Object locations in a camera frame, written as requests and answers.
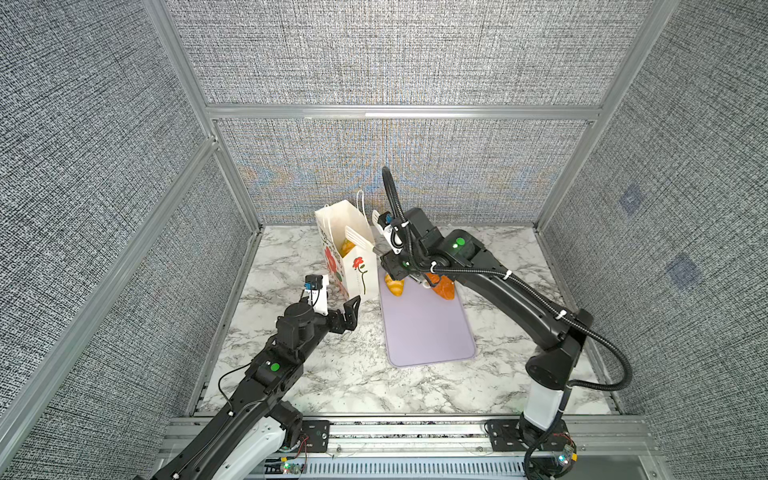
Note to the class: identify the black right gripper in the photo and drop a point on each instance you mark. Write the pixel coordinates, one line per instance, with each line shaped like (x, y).
(390, 262)

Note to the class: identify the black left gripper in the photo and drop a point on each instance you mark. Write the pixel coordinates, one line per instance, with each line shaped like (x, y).
(339, 326)

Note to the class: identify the white slotted serving tongs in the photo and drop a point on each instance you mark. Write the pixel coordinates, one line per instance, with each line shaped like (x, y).
(358, 266)

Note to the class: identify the striped croissant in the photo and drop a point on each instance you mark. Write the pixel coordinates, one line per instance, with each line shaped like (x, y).
(395, 287)

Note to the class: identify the white paper bag red flower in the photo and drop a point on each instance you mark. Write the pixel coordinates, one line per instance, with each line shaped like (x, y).
(326, 218)

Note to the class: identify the twisted golden bread roll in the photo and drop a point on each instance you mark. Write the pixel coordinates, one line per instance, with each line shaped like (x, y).
(347, 247)

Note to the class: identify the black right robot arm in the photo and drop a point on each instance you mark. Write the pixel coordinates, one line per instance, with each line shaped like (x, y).
(558, 333)

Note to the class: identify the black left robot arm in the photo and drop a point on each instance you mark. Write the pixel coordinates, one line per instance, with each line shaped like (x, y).
(256, 422)

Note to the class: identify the reddish brown croissant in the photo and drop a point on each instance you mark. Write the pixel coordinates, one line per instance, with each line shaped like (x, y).
(441, 285)

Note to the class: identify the lavender plastic tray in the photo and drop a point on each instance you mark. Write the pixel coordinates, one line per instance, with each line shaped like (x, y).
(423, 328)

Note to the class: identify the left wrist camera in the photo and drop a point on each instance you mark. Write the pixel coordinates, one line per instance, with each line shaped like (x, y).
(316, 289)

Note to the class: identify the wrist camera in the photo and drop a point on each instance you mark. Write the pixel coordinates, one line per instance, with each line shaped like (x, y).
(316, 289)
(384, 223)

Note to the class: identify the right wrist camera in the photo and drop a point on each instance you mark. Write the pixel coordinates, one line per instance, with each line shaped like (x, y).
(384, 223)

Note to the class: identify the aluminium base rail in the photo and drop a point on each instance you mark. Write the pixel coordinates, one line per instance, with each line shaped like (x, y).
(416, 447)

